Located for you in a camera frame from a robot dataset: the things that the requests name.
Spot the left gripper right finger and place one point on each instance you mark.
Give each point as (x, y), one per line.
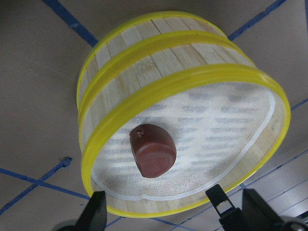
(258, 215)

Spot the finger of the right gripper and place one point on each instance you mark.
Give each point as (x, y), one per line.
(230, 217)

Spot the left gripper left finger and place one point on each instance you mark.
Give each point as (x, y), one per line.
(93, 218)

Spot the brown bun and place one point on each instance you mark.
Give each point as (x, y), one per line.
(153, 149)

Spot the yellow steamer basket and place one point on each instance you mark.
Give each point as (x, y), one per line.
(226, 121)

